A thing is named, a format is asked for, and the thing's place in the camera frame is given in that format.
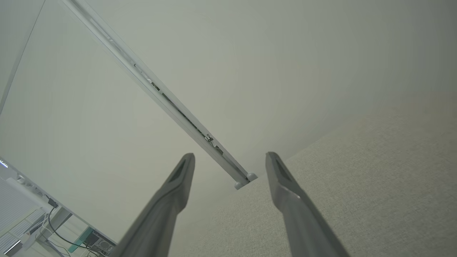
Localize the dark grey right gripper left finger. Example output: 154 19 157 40
110 153 196 257

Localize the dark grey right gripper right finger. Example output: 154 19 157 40
265 152 351 257

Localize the dark electronics box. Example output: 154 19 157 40
84 230 117 257

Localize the white desk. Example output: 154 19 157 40
0 157 118 252

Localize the white window blind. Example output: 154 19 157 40
0 177 47 256

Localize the teal desk bracket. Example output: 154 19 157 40
68 227 94 253

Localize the grey metal partition post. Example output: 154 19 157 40
61 0 258 190

